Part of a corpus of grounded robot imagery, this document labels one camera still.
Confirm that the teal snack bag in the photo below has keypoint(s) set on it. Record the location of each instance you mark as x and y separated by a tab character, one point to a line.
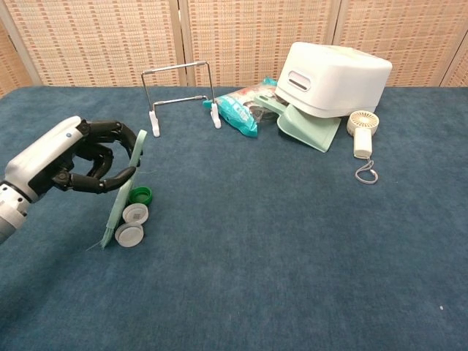
243	109

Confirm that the white handheld fan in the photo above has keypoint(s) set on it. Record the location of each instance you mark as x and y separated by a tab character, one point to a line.
363	139

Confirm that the blue table cloth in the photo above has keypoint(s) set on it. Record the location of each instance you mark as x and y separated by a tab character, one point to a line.
234	226

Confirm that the white plastic bin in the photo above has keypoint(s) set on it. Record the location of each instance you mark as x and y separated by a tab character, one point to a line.
332	82

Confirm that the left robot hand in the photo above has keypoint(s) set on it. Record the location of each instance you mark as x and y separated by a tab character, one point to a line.
69	153

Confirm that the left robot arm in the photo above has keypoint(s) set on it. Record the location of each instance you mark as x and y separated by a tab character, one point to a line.
11	212

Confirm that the mint green dustpan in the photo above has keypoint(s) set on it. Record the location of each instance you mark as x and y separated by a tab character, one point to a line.
303	124

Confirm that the green bottle cap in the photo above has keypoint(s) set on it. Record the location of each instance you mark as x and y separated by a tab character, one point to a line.
140	195

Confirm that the green mini brush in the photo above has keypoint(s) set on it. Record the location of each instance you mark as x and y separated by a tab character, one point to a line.
126	190

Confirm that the white bottle cap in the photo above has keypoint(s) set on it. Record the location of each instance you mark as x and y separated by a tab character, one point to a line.
135	214
129	235

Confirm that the woven folding screen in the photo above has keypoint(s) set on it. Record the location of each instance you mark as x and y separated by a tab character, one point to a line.
234	40

